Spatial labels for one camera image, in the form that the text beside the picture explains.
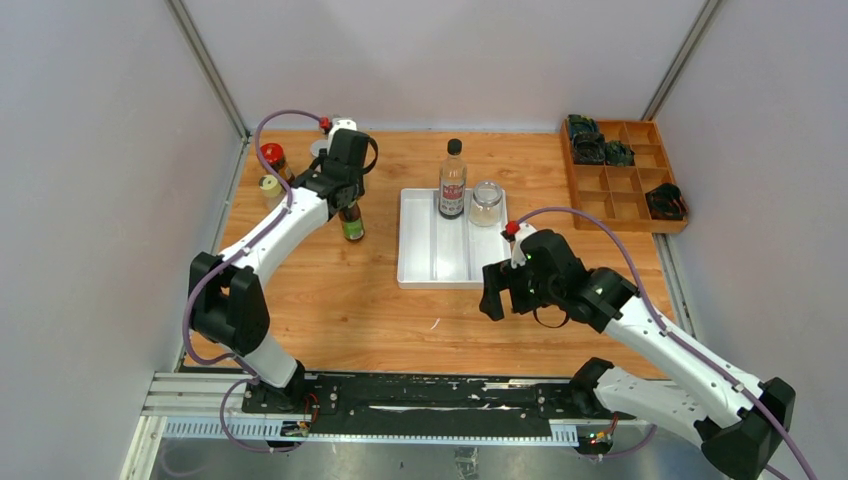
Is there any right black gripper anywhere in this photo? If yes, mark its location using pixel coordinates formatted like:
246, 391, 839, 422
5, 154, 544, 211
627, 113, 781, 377
479, 256, 562, 321

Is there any silver-lid glass jar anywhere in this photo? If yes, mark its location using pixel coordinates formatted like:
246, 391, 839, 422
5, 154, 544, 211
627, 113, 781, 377
310, 139, 329, 158

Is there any yellow-cap green bottle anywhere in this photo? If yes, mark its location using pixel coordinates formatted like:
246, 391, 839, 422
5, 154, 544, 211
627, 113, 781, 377
338, 202, 365, 242

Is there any clear lidded glass jar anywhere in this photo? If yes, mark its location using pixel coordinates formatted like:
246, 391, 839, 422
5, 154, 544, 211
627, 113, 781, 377
469, 181, 504, 227

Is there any white divided plastic tray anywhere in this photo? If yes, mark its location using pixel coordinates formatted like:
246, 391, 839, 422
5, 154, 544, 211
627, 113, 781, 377
397, 188, 510, 290

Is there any black-cap clear sauce bottle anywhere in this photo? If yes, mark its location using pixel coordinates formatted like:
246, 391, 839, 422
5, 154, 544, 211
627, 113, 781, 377
438, 138, 467, 219

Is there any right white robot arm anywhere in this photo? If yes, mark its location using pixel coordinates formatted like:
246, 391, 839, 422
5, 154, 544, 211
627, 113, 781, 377
480, 222, 797, 479

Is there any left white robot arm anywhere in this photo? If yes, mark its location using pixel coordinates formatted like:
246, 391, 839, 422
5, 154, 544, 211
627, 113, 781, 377
184, 128, 379, 413

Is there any yellow-cap small bottle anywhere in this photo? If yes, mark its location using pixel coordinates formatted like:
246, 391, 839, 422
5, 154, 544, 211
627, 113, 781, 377
258, 174, 286, 211

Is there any red-lid sauce jar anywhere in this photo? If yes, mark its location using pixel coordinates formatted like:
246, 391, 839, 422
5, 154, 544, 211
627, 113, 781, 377
260, 142, 295, 185

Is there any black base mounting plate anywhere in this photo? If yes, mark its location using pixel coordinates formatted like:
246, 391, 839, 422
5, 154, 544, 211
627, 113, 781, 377
240, 372, 615, 440

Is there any wooden compartment organizer box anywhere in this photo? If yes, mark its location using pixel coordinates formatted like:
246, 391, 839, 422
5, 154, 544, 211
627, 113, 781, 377
561, 115, 688, 234

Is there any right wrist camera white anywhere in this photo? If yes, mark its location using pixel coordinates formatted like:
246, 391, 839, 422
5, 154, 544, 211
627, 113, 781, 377
505, 221, 537, 269

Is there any black cable bundle middle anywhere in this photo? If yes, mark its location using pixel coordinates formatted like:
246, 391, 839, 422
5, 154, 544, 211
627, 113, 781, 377
570, 131, 607, 166

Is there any green black cable bundle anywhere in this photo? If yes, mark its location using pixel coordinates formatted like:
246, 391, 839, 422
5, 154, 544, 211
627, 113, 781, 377
565, 113, 601, 139

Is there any green cable bundle small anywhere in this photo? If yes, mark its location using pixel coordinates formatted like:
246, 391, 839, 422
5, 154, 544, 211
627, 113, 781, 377
604, 140, 635, 167

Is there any black cable bundle right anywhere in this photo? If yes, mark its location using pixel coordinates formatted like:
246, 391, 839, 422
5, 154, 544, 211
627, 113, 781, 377
644, 183, 686, 221

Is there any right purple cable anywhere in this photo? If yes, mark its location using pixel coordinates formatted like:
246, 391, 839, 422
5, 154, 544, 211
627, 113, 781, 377
504, 206, 819, 480

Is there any purple cable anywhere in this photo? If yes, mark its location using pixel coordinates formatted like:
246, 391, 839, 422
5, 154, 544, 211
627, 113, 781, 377
182, 109, 333, 455
504, 206, 819, 480

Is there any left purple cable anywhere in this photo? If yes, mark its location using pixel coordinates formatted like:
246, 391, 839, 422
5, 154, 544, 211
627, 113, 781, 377
182, 109, 333, 455

